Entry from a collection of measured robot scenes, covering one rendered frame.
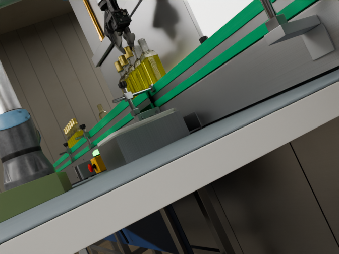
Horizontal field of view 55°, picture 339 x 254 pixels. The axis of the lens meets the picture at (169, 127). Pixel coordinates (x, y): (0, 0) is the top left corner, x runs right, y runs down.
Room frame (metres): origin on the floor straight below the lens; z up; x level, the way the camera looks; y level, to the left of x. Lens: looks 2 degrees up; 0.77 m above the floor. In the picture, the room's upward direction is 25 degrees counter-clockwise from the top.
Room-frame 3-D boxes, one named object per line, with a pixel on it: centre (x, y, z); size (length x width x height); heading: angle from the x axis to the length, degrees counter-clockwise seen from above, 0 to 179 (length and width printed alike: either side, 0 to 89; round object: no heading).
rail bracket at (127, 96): (1.12, 0.07, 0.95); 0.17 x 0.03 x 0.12; 121
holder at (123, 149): (0.99, 0.07, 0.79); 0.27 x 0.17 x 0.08; 121
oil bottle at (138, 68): (1.25, -0.01, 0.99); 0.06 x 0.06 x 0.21; 33
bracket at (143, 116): (1.13, 0.05, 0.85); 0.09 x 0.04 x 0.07; 121
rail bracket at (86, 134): (1.61, 0.42, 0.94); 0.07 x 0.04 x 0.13; 121
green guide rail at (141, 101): (1.93, 0.48, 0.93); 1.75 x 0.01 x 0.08; 31
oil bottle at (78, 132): (2.21, 0.58, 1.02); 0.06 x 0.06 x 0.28; 31
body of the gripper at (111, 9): (1.25, 0.01, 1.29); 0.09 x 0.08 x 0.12; 31
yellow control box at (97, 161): (1.45, 0.35, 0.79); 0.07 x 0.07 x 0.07; 31
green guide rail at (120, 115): (1.89, 0.54, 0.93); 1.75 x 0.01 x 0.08; 31
